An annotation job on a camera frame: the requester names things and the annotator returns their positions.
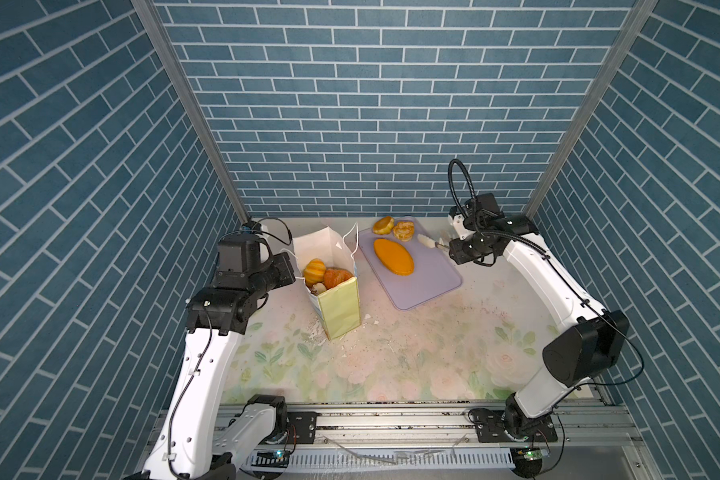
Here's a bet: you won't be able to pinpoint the orange egg tart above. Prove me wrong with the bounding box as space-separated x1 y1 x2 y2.
303 258 327 287

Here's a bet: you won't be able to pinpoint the white chocolate drizzle donut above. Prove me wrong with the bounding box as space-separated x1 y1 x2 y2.
311 283 328 295

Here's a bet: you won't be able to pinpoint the green floral paper bag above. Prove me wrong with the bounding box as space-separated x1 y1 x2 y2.
280 223 361 340

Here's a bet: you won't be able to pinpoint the brown croissant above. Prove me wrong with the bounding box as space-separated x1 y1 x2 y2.
322 268 354 290

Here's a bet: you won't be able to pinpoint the long oval orange bread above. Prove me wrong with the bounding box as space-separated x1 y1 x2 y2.
373 238 415 276

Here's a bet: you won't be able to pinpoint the metal tongs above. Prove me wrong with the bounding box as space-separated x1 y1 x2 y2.
416 233 449 251

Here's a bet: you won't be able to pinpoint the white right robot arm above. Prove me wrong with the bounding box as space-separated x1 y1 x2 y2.
448 211 629 441

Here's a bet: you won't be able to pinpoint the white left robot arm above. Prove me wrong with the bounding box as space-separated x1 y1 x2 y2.
135 252 296 479

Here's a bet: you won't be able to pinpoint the lilac plastic tray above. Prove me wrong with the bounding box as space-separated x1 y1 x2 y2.
359 216 462 310

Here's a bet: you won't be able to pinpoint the pale puff pastry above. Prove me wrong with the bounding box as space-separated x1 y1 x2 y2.
392 220 415 242

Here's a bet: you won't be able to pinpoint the yellow tart shell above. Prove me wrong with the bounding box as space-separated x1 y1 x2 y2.
372 216 396 236

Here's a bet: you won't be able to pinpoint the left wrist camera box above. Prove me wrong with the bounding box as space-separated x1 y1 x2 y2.
212 233 272 290

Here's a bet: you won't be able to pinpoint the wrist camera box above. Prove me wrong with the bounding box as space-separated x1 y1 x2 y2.
448 193 504 237
212 233 272 290

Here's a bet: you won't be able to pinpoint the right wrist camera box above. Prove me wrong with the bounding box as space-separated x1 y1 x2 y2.
448 193 504 237

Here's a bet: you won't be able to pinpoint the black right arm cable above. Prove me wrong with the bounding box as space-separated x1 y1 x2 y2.
446 158 646 388

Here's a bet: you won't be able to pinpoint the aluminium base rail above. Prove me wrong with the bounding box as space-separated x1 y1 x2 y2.
214 400 659 479

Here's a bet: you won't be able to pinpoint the white vented cable duct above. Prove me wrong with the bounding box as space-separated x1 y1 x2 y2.
243 447 515 475

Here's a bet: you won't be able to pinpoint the aluminium right corner post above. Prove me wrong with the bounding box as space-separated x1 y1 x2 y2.
523 0 658 218

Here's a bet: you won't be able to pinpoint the aluminium corner post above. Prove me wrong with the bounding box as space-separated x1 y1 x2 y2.
132 0 250 223
523 0 658 218

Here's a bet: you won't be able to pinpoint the aluminium left corner post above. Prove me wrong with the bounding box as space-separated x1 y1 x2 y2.
132 0 250 223

